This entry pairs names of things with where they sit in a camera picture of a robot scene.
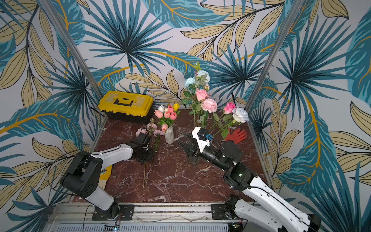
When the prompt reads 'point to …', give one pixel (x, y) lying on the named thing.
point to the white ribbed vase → (169, 135)
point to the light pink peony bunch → (150, 127)
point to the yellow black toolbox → (126, 106)
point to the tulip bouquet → (167, 115)
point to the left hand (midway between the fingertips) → (151, 158)
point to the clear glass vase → (194, 160)
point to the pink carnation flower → (157, 134)
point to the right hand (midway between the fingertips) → (181, 136)
